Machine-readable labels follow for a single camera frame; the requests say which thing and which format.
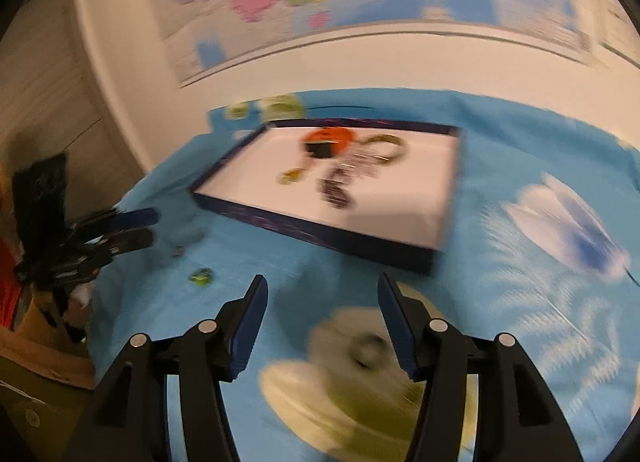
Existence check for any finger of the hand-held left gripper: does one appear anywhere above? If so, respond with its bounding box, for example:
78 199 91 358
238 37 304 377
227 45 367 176
82 228 155 267
75 208 160 243

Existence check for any green jade bangle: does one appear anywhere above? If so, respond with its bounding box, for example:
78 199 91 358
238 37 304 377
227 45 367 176
367 134 407 163

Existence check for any orange red object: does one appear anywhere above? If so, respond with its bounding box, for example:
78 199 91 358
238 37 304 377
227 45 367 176
0 236 23 330

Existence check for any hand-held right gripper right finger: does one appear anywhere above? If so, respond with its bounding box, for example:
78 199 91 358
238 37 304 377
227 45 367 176
377 272 583 462

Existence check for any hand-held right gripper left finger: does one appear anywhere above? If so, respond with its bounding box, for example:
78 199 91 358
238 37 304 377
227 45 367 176
75 274 269 462

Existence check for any orange fitness band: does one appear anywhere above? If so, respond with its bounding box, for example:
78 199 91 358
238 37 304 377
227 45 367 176
300 127 359 161

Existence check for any beige door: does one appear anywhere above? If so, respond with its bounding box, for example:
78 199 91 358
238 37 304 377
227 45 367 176
0 0 151 227

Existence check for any clear bead bracelet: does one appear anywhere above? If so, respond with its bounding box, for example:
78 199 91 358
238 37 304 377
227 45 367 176
335 152 387 181

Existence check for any brown cardboard box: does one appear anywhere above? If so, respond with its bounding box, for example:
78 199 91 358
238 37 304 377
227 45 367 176
0 289 97 390

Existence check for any purple bead bracelet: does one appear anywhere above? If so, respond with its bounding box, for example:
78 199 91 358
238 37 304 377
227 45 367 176
319 167 362 211

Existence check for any navy shallow cardboard box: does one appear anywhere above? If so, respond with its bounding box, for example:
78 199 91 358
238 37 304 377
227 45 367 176
189 118 463 277

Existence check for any blue floral cloth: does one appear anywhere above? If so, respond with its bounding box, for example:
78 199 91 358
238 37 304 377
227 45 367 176
87 86 640 462

